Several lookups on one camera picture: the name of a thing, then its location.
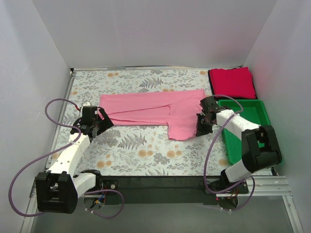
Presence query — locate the pink t shirt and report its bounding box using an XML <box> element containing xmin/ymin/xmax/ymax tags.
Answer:
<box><xmin>99</xmin><ymin>89</ymin><xmax>206</xmax><ymax>141</ymax></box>

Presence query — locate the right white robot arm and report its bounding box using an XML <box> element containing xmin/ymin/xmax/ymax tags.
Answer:
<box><xmin>196</xmin><ymin>96</ymin><xmax>282</xmax><ymax>194</ymax></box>

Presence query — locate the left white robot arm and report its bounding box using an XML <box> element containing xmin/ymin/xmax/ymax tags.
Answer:
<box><xmin>35</xmin><ymin>103</ymin><xmax>113</xmax><ymax>214</ymax></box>

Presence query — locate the folded red t shirt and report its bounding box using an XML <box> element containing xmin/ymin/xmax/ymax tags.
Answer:
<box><xmin>209</xmin><ymin>67</ymin><xmax>257</xmax><ymax>99</ymax></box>

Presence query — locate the green plastic tray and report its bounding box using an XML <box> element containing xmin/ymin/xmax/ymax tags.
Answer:
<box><xmin>218</xmin><ymin>99</ymin><xmax>271</xmax><ymax>165</ymax></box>

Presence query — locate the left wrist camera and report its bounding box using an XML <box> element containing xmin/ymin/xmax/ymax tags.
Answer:
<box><xmin>81</xmin><ymin>102</ymin><xmax>91</xmax><ymax>108</ymax></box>

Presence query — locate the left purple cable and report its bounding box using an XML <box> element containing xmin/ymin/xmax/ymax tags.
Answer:
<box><xmin>8</xmin><ymin>98</ymin><xmax>125</xmax><ymax>218</ymax></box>

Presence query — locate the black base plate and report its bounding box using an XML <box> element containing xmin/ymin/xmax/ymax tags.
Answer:
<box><xmin>75</xmin><ymin>175</ymin><xmax>251</xmax><ymax>206</ymax></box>

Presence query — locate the aluminium frame rail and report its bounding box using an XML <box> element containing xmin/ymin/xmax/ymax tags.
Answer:
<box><xmin>21</xmin><ymin>176</ymin><xmax>303</xmax><ymax>233</ymax></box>

